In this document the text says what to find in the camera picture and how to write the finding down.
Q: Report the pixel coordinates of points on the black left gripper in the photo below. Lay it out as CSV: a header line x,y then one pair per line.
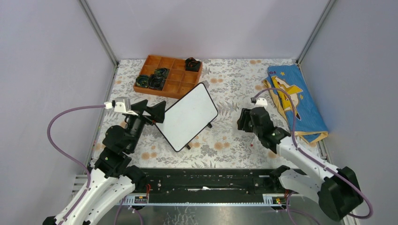
x,y
157,112

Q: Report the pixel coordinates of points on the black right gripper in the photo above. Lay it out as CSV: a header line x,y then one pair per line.
x,y
242,122

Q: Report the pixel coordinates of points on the small black-framed whiteboard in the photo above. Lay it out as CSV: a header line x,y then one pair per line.
x,y
187,117

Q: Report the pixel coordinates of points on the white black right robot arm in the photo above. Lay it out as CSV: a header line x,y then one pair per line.
x,y
335,190

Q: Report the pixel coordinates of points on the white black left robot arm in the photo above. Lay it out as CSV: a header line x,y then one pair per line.
x,y
112,178

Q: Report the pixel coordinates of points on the black tape roll lower middle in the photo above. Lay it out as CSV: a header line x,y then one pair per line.
x,y
156,82

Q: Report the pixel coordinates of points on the black tape roll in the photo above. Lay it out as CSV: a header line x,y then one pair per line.
x,y
162,72
142,81
156,82
192,65

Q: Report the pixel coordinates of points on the black tape roll left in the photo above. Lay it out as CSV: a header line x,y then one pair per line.
x,y
142,81

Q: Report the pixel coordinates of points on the floral patterned table mat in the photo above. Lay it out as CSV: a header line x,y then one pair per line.
x,y
231,84

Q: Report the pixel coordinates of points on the black tape roll upper middle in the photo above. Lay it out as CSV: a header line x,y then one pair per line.
x,y
162,72

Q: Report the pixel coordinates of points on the orange compartment tray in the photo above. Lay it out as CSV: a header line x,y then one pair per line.
x,y
179,81

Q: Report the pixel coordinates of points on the black tape roll top right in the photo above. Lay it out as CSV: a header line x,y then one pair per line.
x,y
192,65

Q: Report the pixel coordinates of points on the blue yellow cartoon cloth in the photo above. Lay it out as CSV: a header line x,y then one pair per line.
x,y
294,102

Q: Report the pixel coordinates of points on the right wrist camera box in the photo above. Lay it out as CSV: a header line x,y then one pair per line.
x,y
259,102

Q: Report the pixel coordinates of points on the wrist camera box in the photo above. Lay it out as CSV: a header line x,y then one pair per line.
x,y
120,105
259,102

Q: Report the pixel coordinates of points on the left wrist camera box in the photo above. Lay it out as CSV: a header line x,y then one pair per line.
x,y
120,105

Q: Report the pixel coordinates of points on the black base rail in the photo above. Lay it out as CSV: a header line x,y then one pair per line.
x,y
208,187

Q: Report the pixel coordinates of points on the left aluminium frame post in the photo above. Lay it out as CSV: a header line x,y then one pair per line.
x,y
98,31

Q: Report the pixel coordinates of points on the aluminium frame post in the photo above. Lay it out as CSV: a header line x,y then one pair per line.
x,y
330,4
98,31

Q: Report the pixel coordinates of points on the right aluminium frame post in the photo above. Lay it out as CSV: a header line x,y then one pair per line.
x,y
330,4

